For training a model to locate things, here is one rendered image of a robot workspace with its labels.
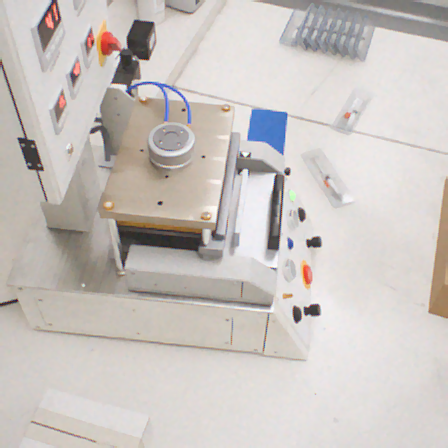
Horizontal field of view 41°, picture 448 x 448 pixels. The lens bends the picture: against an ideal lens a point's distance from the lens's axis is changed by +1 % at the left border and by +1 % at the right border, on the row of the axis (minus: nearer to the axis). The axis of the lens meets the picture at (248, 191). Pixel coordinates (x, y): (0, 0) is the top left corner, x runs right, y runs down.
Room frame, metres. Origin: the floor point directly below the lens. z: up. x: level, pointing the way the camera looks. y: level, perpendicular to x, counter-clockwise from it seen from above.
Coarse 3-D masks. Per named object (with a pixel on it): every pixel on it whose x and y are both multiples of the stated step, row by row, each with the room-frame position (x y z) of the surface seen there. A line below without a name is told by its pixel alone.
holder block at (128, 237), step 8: (120, 232) 0.60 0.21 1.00; (128, 232) 0.60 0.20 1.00; (136, 232) 0.60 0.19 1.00; (128, 240) 0.59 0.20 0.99; (136, 240) 0.59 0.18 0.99; (144, 240) 0.59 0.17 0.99; (152, 240) 0.59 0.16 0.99; (160, 240) 0.59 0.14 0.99; (168, 240) 0.59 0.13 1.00; (176, 240) 0.59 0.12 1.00; (184, 240) 0.59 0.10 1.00; (192, 240) 0.59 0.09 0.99; (176, 248) 0.59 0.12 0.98; (184, 248) 0.59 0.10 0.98; (192, 248) 0.58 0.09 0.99
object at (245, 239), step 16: (240, 176) 0.77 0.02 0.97; (256, 176) 0.78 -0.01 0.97; (272, 176) 0.78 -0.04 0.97; (240, 192) 0.70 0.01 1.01; (256, 192) 0.74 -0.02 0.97; (272, 192) 0.74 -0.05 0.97; (240, 208) 0.66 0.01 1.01; (256, 208) 0.70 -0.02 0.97; (240, 224) 0.63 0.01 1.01; (256, 224) 0.66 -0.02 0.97; (240, 240) 0.62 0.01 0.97; (256, 240) 0.62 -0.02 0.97; (112, 256) 0.58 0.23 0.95; (256, 256) 0.59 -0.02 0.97; (272, 256) 0.59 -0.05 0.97
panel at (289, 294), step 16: (288, 192) 0.80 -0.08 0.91; (288, 208) 0.76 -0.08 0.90; (304, 224) 0.79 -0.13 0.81; (304, 240) 0.75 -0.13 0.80; (288, 256) 0.65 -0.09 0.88; (304, 256) 0.71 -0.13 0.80; (288, 288) 0.59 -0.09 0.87; (304, 288) 0.64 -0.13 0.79; (288, 304) 0.56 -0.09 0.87; (304, 304) 0.61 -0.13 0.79; (288, 320) 0.53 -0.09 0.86; (304, 320) 0.57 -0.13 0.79; (304, 336) 0.54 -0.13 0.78
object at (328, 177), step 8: (304, 152) 1.05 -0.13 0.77; (312, 152) 1.05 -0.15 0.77; (320, 152) 1.05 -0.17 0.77; (312, 160) 1.02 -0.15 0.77; (320, 160) 1.02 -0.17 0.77; (312, 168) 1.00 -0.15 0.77; (320, 168) 1.00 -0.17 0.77; (328, 168) 1.00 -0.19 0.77; (320, 176) 0.97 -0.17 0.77; (328, 176) 0.97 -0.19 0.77; (336, 176) 0.97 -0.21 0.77; (328, 184) 0.95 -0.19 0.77; (336, 184) 0.95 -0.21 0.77; (344, 184) 0.95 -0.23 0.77; (328, 192) 0.92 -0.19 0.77; (336, 192) 0.92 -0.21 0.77; (344, 192) 0.92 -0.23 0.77; (336, 200) 0.90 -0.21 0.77; (344, 200) 0.90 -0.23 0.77; (352, 200) 0.90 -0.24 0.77
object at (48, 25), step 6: (54, 6) 0.64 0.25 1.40; (48, 12) 0.62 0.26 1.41; (54, 12) 0.64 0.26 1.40; (48, 18) 0.62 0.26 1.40; (54, 18) 0.63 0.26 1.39; (42, 24) 0.60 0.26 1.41; (48, 24) 0.61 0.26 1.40; (54, 24) 0.63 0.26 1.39; (42, 30) 0.59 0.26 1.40; (48, 30) 0.61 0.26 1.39; (54, 30) 0.62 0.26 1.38; (42, 36) 0.59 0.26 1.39; (48, 36) 0.60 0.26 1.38
